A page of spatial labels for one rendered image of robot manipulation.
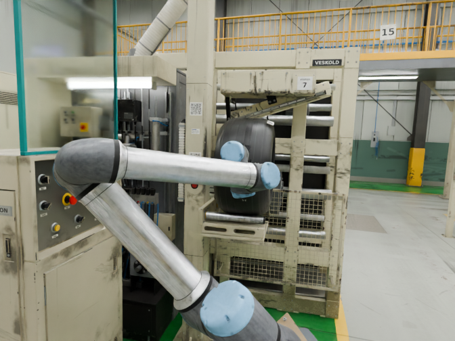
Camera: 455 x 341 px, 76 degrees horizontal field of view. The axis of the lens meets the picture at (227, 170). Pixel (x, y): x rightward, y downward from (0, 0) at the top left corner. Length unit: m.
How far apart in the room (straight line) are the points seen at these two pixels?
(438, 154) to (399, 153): 1.12
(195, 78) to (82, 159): 1.12
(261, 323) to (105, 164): 0.58
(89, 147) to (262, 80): 1.38
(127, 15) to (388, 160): 11.39
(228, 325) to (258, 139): 0.95
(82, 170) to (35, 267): 0.56
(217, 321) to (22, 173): 0.80
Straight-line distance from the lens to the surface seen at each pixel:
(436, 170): 11.60
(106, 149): 0.77
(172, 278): 0.96
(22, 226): 1.26
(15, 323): 1.42
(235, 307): 0.84
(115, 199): 0.89
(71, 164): 0.80
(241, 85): 1.97
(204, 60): 1.78
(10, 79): 4.70
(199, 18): 1.86
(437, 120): 11.63
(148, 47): 2.27
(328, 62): 2.31
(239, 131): 1.56
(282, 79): 1.96
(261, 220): 1.65
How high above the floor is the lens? 1.36
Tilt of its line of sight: 7 degrees down
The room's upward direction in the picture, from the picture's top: 2 degrees clockwise
